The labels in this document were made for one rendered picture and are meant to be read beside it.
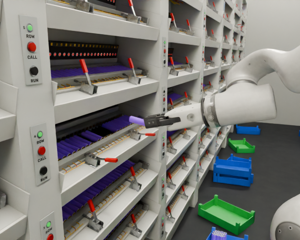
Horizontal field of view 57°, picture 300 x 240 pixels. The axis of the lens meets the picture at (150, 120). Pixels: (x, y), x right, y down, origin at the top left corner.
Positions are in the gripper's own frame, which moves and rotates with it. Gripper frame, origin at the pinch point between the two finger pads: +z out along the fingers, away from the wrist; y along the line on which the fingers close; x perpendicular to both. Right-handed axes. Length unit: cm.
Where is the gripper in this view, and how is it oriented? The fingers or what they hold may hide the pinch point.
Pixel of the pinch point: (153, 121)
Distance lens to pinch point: 78.0
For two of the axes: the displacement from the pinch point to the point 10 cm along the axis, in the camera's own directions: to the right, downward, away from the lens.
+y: 3.9, -2.1, 9.0
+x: -2.3, -9.7, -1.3
